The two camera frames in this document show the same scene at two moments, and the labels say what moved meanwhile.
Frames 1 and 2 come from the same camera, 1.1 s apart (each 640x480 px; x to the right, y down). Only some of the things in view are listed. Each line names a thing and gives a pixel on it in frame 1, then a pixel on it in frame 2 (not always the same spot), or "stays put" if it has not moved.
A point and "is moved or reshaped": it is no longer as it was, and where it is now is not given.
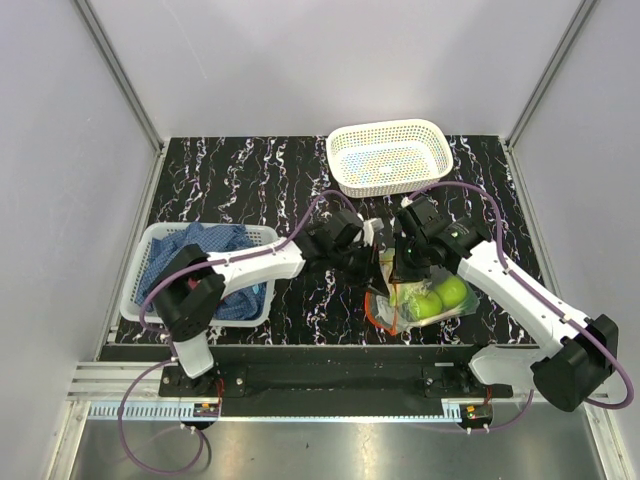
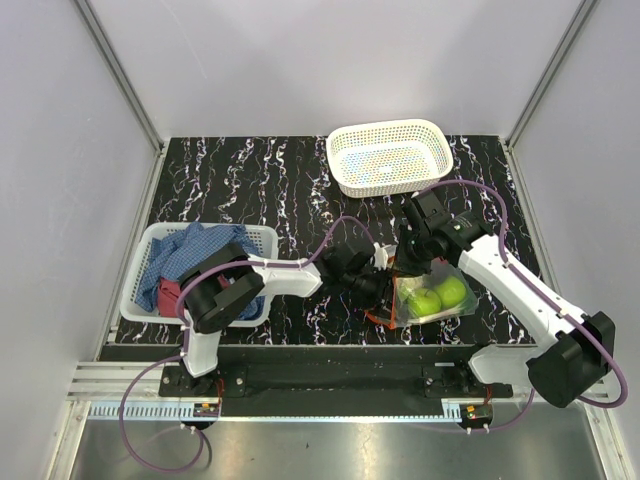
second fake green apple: [452, 291] stays put
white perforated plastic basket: [390, 158] stays put
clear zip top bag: [406, 305] is moved or reshaped
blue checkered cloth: [246, 302] stays put
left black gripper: [370, 273] to [381, 300]
